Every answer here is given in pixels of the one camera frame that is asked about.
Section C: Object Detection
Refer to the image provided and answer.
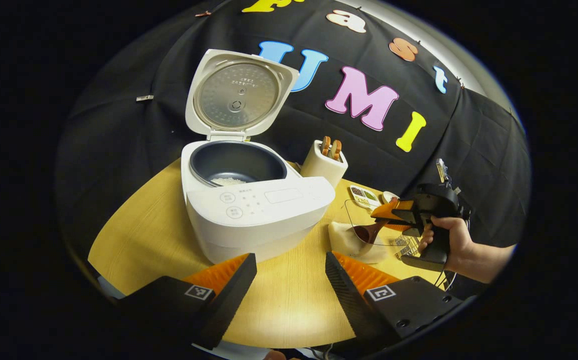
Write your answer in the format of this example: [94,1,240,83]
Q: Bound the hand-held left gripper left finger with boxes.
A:
[116,253,257,350]

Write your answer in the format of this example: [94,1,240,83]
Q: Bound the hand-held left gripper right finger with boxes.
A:
[325,251,464,341]

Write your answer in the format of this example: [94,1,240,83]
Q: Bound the wire chopstick holder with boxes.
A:
[394,235,422,261]

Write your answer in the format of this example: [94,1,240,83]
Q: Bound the brown wooden spoon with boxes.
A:
[353,220,389,244]

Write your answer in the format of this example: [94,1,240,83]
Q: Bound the clear rice container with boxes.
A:
[329,200,419,264]

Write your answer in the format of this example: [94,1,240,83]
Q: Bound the white rice cooker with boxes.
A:
[181,48,336,264]

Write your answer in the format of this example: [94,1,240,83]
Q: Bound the white divided bean dish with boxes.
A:
[350,185,382,208]

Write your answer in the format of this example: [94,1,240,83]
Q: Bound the white toaster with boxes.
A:
[300,140,348,188]

